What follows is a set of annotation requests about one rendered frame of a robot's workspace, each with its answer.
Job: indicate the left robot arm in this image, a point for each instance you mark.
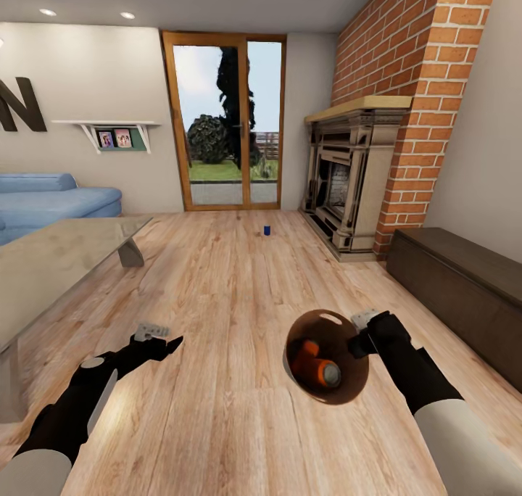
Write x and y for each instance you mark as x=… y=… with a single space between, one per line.
x=43 y=464

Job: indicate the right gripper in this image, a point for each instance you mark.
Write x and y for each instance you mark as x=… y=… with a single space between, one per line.
x=358 y=347

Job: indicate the decorative sign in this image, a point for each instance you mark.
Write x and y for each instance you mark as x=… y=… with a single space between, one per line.
x=29 y=112

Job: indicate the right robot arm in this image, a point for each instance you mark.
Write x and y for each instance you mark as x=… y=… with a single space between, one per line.
x=469 y=460

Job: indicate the sofa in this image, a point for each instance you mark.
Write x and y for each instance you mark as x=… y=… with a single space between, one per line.
x=32 y=201

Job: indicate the wood fireplace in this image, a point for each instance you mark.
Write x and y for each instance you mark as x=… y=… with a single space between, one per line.
x=350 y=159

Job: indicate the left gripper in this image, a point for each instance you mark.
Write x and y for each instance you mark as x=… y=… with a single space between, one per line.
x=155 y=349

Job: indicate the trash can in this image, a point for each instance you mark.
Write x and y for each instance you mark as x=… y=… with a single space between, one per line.
x=332 y=338

